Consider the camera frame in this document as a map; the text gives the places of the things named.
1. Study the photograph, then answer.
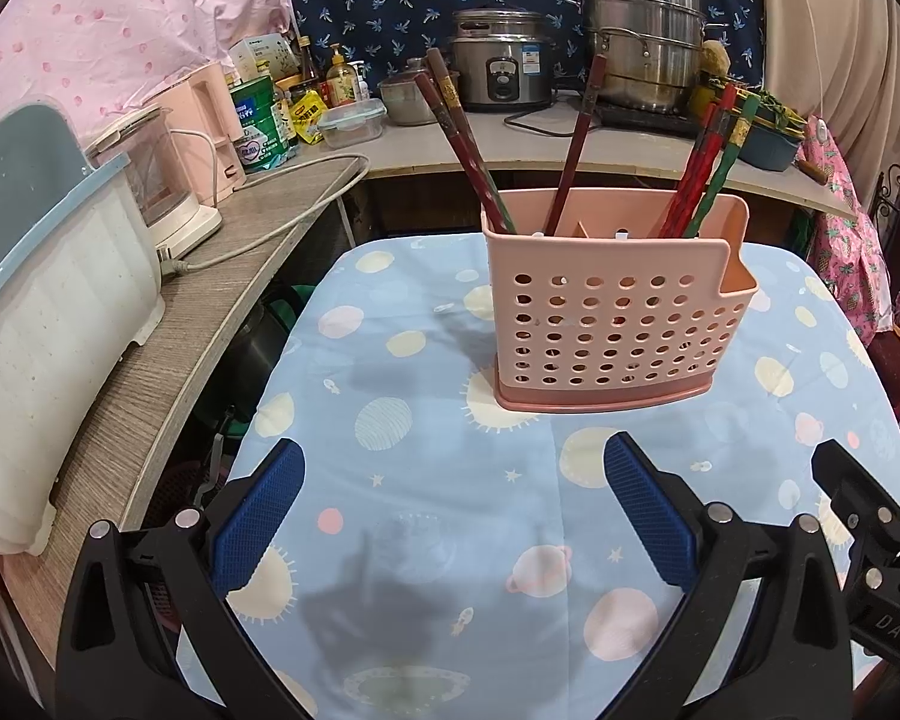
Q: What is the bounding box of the small pot with glass lid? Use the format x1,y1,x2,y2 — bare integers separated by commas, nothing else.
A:
379,71,458,127

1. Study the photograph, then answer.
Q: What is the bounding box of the black power cord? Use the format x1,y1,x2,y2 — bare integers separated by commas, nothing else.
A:
504,109,593,137

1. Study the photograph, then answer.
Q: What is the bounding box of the pink electric kettle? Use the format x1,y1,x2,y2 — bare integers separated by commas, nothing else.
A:
154,62,247,205

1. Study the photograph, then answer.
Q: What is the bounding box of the blue planet print tablecloth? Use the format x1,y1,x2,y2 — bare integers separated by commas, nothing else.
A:
176,232,900,720

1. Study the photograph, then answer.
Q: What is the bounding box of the steel steamer pot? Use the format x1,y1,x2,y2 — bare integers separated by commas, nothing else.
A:
581,0,710,113

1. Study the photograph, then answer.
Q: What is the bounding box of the white power cable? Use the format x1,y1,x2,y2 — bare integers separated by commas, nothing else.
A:
157,152,371,280

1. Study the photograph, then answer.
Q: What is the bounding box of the beige curtain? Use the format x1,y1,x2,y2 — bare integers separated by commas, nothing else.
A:
750,0,900,188

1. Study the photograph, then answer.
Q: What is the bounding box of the white green pouch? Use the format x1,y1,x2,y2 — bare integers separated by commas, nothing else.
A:
229,34,301,83

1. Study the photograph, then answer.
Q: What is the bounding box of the white glass jar blender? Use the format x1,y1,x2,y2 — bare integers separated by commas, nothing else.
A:
86,103,224,260

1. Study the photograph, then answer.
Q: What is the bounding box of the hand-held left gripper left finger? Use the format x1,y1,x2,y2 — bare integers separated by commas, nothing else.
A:
55,436,307,720

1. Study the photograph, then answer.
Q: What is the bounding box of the black induction cooktop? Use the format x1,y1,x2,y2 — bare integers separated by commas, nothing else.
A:
592,99,702,137

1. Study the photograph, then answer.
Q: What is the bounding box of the pink perforated utensil holder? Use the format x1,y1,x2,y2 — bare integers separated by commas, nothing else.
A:
482,191,758,413

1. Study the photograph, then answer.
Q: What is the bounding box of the white cord with switch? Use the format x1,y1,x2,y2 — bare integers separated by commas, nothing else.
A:
795,0,833,143

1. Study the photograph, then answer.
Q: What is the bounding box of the green tin can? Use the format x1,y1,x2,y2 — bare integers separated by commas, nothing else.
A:
229,75,301,173

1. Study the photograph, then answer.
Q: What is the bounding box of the red chopstick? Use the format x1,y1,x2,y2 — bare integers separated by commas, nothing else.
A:
675,84,739,239
658,106,719,239

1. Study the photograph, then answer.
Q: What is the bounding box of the steel rice cooker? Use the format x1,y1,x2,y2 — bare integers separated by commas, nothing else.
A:
450,7,556,112

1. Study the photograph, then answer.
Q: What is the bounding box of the dark brown chopstick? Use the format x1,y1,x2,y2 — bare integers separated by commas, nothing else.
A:
425,47,517,235
544,52,608,235

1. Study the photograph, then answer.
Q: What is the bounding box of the white dish rack blue lid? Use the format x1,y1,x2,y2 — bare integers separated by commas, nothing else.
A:
0,95,167,556

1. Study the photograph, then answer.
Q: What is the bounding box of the green chopstick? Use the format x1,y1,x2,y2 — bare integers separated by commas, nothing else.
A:
690,94,760,239

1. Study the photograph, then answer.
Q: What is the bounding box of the maroon chopstick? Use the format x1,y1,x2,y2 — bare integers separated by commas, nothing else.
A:
414,73,507,235

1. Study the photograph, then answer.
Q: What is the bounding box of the pink pineapple print garment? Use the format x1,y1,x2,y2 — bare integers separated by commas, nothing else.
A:
799,116,893,331

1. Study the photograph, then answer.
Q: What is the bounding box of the yellow bowl with greens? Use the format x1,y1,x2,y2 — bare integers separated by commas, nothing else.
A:
690,82,807,142

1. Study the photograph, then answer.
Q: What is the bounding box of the wooden counter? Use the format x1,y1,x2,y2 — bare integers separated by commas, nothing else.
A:
0,86,860,691

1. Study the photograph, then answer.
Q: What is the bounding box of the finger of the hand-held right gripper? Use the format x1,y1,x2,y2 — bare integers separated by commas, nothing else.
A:
810,439,900,563

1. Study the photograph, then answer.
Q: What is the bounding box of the yellow packet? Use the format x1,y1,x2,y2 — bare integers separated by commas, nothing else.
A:
291,88,327,145

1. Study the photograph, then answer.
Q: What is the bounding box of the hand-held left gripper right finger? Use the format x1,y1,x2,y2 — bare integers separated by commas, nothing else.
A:
602,431,857,720

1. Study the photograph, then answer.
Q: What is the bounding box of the clear plastic food container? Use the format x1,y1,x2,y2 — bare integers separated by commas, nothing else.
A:
316,101,387,149

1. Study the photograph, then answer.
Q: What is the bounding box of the yellow liquid bottle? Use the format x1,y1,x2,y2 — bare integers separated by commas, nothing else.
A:
326,43,357,107

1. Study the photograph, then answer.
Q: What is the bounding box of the pink dotted curtain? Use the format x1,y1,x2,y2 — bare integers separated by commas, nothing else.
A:
0,0,301,166

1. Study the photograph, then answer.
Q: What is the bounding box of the blue bowl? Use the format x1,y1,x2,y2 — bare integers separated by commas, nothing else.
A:
735,126,803,172

